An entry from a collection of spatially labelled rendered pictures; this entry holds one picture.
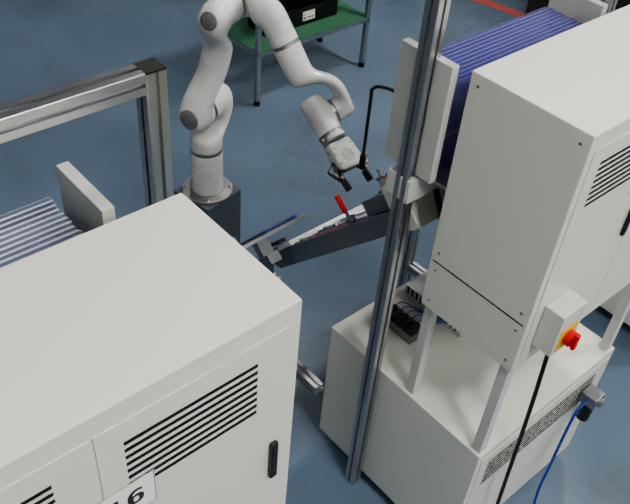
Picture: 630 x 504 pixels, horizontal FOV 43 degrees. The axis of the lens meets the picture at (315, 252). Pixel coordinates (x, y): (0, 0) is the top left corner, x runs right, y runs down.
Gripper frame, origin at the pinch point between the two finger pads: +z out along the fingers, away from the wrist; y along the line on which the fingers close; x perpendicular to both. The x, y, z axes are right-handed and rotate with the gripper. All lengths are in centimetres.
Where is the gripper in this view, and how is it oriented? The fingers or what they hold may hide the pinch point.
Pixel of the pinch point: (358, 182)
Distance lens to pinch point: 257.2
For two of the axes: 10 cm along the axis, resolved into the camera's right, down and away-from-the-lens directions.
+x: -4.2, 3.1, 8.5
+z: 5.0, 8.6, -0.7
